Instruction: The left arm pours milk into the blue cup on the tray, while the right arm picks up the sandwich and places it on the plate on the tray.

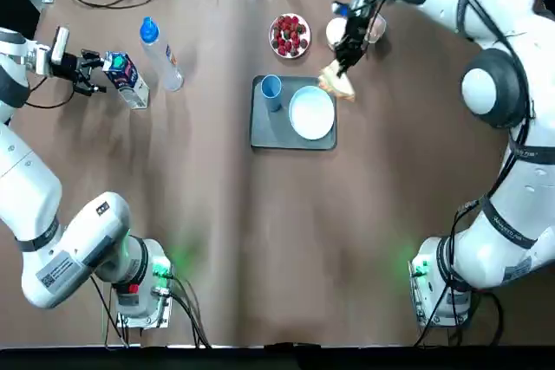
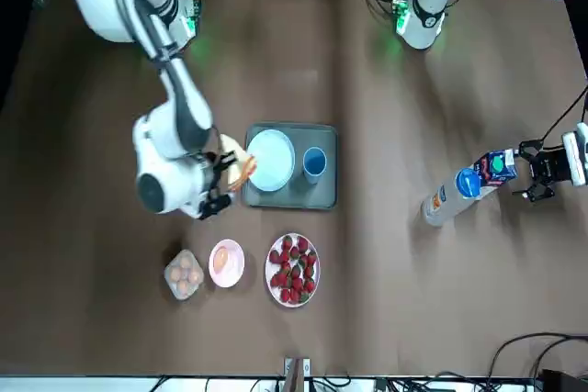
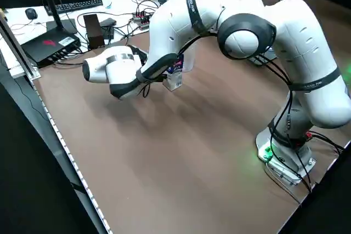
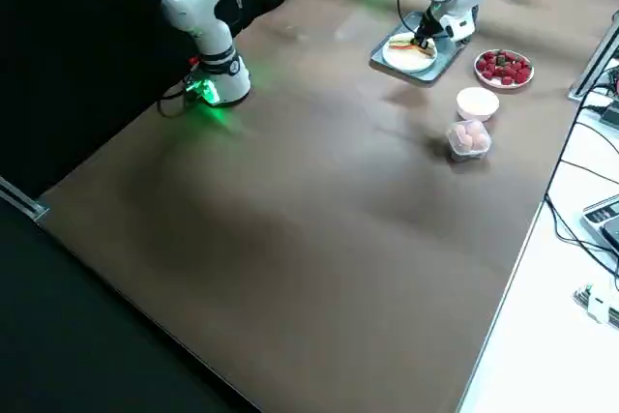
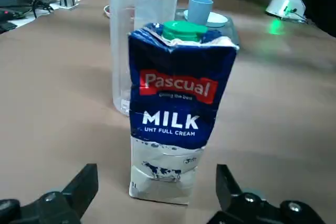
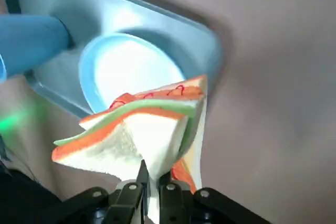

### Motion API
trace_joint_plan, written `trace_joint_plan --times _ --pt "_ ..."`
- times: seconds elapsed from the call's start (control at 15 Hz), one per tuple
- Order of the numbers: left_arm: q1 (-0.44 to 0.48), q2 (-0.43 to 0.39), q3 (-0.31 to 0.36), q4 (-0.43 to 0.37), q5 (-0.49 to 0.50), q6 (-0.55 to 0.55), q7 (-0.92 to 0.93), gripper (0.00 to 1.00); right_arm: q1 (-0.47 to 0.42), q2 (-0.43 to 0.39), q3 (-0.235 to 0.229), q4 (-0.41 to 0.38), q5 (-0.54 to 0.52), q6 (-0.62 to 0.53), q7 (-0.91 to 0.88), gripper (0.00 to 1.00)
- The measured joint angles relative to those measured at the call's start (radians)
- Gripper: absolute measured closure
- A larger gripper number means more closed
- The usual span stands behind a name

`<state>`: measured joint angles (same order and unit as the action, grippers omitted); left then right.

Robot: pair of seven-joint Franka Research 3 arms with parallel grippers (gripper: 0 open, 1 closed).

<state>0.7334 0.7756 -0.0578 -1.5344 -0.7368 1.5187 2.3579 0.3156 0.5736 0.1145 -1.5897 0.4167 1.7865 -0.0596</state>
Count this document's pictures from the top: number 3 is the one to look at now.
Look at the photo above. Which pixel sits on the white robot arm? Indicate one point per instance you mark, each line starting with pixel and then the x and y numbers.
pixel 246 39

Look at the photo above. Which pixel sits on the black computer mouse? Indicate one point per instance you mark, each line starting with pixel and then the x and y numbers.
pixel 31 13

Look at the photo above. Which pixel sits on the black stand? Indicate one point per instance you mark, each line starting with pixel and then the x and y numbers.
pixel 61 27

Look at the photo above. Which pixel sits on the black box red logo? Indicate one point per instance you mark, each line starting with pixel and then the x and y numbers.
pixel 46 45

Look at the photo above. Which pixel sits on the black keyboard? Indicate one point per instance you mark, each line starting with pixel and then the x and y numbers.
pixel 76 5

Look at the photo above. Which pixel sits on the black adapter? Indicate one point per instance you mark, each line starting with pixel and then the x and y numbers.
pixel 108 29

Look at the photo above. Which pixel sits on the dark brown box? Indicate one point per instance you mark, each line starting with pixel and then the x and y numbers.
pixel 94 31

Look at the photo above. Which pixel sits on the blue white milk carton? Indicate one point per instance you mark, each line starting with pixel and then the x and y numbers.
pixel 175 79

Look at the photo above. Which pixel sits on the hub with red lights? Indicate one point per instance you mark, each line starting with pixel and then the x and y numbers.
pixel 142 19

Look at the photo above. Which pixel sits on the aluminium frame profile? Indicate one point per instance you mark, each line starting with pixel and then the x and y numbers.
pixel 16 47

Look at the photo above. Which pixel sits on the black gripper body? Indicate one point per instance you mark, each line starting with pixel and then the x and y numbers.
pixel 140 56

